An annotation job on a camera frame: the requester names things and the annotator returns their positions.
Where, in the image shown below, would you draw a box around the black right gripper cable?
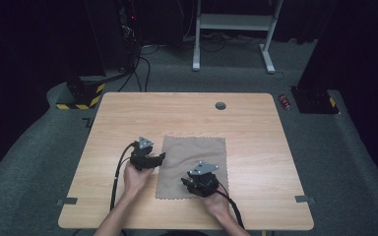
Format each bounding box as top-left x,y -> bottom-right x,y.
215,181 -> 246,230

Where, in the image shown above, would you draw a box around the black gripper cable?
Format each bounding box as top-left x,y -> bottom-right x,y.
109,141 -> 140,211
215,181 -> 246,230

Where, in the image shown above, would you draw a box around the black yellow striped stand base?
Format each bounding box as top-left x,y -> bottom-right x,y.
55,76 -> 107,111

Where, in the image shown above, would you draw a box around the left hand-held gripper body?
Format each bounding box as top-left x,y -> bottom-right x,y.
129,136 -> 156,172

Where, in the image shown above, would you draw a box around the white metal desk frame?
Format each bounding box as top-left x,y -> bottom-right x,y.
192,0 -> 285,75

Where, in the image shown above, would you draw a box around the beige cloth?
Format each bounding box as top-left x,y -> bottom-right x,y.
155,135 -> 229,201

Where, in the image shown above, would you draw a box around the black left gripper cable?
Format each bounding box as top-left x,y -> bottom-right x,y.
109,141 -> 140,211

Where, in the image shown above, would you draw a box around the person's left hand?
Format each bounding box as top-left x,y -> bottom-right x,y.
123,161 -> 155,198

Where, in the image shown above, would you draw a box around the black equipment rack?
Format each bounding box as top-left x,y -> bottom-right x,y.
85,0 -> 143,73

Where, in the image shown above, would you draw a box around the black floor cables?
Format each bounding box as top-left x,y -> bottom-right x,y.
117,43 -> 160,93

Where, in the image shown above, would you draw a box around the red can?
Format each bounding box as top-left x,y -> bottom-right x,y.
278,93 -> 292,111

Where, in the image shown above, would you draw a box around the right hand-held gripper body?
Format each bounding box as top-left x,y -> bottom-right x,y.
186,160 -> 221,198

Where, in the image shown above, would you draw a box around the grey tape piece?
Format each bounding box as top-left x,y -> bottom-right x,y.
294,195 -> 316,205
56,197 -> 79,207

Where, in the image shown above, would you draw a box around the person's right hand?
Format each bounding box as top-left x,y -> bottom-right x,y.
198,188 -> 232,220

